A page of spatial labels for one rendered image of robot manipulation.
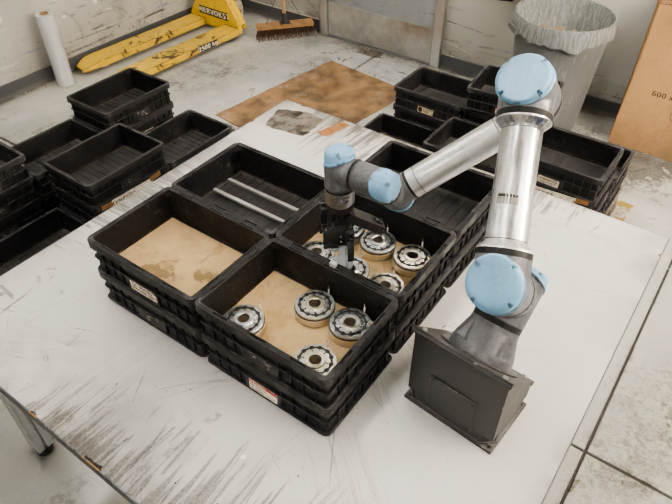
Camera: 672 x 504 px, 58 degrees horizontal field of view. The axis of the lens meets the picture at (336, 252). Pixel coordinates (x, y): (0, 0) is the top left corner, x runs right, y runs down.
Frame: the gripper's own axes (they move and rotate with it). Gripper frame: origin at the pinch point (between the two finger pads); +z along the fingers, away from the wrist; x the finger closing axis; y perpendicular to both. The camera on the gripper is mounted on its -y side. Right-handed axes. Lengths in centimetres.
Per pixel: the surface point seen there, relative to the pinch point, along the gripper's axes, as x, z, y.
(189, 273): -6.5, 1.6, 43.0
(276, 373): 32.3, 2.8, 23.6
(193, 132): -161, 37, 47
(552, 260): -6, 15, -66
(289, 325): 17.1, 3.3, 18.6
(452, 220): -15.3, 1.8, -35.1
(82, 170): -119, 28, 93
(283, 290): 4.7, 2.5, 18.6
